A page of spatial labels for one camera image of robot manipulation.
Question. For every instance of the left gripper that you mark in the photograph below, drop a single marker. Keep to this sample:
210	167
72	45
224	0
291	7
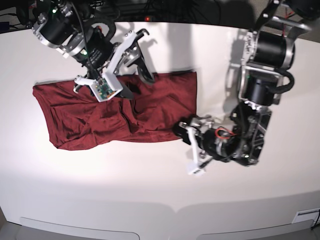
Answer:
219	143

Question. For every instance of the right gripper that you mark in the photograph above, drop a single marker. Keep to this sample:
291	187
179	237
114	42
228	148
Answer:
98	52

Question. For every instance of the red long-sleeve T-shirt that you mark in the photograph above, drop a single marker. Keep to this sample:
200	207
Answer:
78	121

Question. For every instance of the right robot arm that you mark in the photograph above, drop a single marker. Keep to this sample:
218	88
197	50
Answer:
75	29

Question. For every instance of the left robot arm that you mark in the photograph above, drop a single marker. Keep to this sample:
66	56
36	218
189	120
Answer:
268	54

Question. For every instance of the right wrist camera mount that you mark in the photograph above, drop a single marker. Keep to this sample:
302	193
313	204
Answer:
107	86

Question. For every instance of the black power strip red switch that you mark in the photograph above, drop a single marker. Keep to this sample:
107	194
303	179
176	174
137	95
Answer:
136	18

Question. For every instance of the white label box with cable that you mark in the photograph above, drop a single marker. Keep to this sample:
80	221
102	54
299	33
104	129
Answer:
306	215

